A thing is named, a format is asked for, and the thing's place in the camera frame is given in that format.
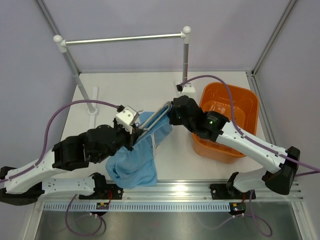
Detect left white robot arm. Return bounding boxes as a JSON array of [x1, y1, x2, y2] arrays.
[[0, 124, 141, 206]]

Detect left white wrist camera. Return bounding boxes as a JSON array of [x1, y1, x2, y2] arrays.
[[115, 105, 139, 134]]

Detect silver clothes rack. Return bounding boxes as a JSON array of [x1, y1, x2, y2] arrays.
[[53, 26, 191, 129]]

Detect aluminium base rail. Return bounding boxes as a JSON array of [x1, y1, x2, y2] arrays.
[[42, 181, 304, 202]]

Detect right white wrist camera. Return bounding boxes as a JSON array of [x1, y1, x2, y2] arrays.
[[176, 83, 196, 95]]

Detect aluminium frame post left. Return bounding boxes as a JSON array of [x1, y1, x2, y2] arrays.
[[34, 0, 60, 36]]

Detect light blue shorts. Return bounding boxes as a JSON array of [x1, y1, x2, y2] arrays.
[[105, 114, 173, 189]]

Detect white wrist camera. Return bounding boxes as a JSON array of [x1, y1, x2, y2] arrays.
[[176, 83, 196, 95], [115, 105, 139, 134]]

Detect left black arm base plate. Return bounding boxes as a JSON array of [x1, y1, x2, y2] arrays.
[[78, 183, 124, 200]]

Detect aluminium frame post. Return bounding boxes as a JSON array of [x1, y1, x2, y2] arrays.
[[34, 0, 60, 36], [251, 0, 299, 77]]

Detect white plastic hanger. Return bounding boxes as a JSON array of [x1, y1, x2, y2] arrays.
[[137, 101, 172, 132]]

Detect orange plastic laundry basket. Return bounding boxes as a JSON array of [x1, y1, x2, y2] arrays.
[[192, 82, 259, 164]]

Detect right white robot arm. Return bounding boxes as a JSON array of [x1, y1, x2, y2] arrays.
[[168, 95, 300, 199]]

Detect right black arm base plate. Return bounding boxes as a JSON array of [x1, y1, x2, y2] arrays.
[[209, 183, 251, 200]]

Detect aluminium frame post right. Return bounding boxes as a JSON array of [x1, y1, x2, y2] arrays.
[[251, 0, 299, 77]]

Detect white slotted cable duct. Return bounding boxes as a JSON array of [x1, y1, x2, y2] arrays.
[[43, 202, 231, 212]]

